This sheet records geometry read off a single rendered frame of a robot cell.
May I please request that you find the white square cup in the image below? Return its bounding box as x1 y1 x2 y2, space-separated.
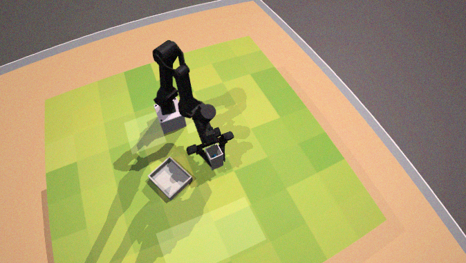
205 143 223 171

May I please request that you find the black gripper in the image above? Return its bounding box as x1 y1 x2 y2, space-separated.
187 124 234 167

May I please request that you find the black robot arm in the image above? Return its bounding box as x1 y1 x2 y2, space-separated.
152 40 221 145

